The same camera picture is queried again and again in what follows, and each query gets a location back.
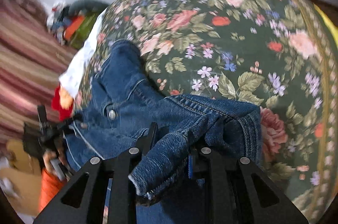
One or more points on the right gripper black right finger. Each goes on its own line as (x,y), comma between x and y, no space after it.
(236,189)

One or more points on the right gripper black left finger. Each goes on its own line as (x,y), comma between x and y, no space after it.
(99,186)

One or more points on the blue denim jacket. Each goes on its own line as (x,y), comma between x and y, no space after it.
(125,103)

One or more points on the orange sleeve left forearm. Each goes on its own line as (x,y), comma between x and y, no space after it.
(50,186)

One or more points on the pile of clothes and boxes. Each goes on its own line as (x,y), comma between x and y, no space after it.
(71,24)

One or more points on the left hand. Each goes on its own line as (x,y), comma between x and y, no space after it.
(50,159)

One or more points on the cardboard box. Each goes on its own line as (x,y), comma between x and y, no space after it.
(21,178)

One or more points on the white folded cloth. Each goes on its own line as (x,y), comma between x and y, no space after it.
(70,80)

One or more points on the striped pink curtain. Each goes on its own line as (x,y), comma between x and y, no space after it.
(31,62)

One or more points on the dark green floral bedspread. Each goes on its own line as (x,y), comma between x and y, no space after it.
(277,54)

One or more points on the yellow plush blanket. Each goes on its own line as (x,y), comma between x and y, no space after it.
(328,23)

